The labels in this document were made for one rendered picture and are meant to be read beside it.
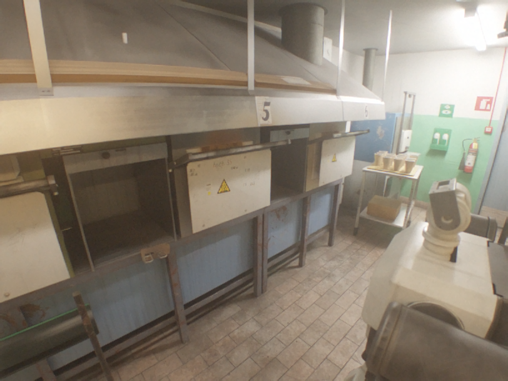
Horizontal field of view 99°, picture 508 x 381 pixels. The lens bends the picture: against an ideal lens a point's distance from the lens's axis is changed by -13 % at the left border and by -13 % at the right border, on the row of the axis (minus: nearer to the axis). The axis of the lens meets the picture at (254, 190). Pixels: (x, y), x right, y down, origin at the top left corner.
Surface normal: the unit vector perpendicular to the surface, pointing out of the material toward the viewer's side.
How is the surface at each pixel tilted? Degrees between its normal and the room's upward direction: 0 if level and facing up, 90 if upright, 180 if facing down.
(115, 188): 90
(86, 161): 90
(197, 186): 90
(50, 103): 80
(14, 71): 33
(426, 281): 41
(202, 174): 90
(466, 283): 0
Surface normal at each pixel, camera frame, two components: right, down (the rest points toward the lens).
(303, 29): -0.14, 0.32
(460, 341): -0.04, -0.93
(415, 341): -0.36, -0.65
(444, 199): -0.66, 0.25
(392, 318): -0.22, -0.81
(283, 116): 0.66, 0.07
